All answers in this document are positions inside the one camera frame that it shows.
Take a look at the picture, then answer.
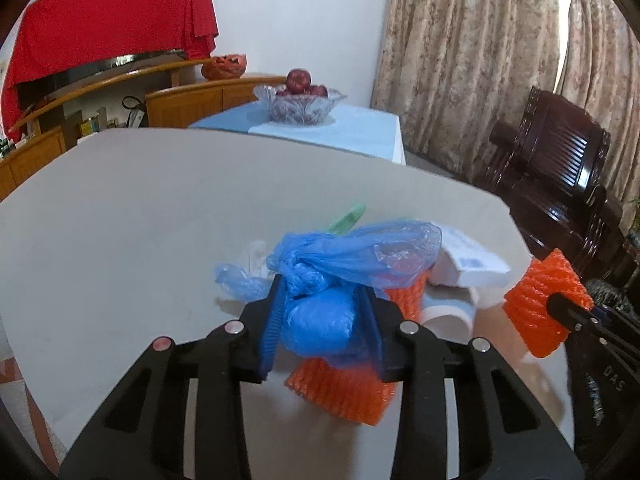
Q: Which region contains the small table with blue cloth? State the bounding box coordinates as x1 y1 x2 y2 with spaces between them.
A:
189 102 407 166

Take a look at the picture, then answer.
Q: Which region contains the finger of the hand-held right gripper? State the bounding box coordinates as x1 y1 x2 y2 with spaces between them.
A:
546 292 608 335
590 306 640 342

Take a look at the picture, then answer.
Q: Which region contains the green rubber glove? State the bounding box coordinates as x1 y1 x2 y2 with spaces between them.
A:
327 202 368 236

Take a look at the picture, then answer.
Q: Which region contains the dark wooden armchair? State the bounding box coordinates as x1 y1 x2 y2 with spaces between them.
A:
472 85 623 271

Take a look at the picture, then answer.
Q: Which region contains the white paper roll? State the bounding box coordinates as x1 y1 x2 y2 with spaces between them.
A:
417 285 482 347

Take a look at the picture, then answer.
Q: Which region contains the orange decorative bowl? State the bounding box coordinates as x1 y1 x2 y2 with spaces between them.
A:
201 53 248 81

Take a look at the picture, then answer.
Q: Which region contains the orange foam net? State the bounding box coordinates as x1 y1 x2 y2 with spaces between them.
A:
284 270 434 426
504 249 595 359

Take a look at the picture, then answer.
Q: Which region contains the television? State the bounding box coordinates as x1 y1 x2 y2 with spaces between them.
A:
17 49 188 108

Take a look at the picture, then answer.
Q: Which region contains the wooden cabinet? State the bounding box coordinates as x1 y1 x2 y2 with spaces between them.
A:
0 57 291 201

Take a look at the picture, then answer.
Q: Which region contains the clear plastic wrap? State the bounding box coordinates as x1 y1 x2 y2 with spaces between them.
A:
235 240 274 281

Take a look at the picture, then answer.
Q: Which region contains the red cloth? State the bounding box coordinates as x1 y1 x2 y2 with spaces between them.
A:
0 0 219 133

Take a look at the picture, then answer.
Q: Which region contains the glass fruit bowl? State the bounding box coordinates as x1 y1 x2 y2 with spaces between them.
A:
252 85 348 125

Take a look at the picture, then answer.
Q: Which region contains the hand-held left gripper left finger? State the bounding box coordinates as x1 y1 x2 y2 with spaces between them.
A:
59 274 291 480

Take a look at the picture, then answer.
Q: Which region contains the blue plastic bag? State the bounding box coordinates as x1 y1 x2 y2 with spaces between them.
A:
215 219 443 362

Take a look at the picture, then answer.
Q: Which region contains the white cardboard box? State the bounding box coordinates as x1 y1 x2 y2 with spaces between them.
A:
430 225 513 289

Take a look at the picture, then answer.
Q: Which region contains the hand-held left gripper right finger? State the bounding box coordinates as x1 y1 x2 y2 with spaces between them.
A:
357 287 586 480

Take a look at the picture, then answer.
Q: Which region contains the floral curtain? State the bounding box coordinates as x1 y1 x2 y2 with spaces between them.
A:
370 0 640 186

